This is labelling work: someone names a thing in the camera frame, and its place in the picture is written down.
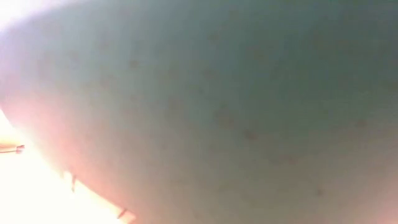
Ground green bowl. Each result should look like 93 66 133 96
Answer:
0 0 398 224

